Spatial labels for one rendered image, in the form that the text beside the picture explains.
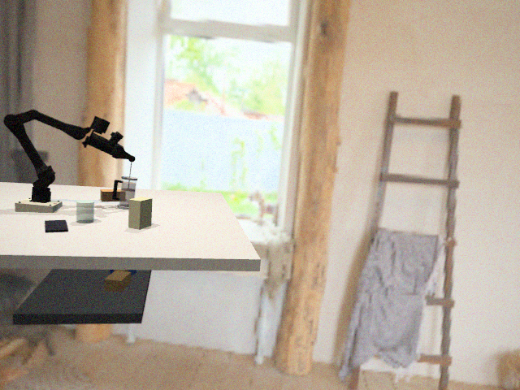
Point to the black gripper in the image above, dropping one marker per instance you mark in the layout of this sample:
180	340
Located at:
116	151

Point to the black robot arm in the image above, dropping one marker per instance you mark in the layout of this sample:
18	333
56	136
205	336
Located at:
46	176

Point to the glass french press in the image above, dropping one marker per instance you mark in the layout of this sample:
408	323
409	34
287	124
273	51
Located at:
127	189

